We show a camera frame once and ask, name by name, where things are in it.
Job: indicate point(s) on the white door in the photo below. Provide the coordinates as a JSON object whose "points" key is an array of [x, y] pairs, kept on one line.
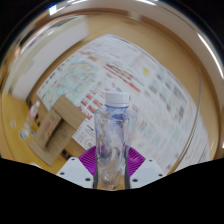
{"points": [[50, 60]]}

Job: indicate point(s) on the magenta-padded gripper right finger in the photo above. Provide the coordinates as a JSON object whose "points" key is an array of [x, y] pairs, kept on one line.
{"points": [[147, 172]]}

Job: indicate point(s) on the small clear red-labelled bottle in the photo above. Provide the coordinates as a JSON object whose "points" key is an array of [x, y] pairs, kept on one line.
{"points": [[33, 111]]}

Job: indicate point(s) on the clear white-capped water bottle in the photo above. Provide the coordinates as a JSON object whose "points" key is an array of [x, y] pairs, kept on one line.
{"points": [[113, 150]]}

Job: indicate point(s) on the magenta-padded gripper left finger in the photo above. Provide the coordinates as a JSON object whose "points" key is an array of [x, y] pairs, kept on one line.
{"points": [[76, 172]]}

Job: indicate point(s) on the brown cardboard box structure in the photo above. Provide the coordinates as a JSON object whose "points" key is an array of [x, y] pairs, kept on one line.
{"points": [[66, 111]]}

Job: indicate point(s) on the large wall poster panel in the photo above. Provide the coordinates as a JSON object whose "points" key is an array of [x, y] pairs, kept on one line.
{"points": [[150, 100]]}

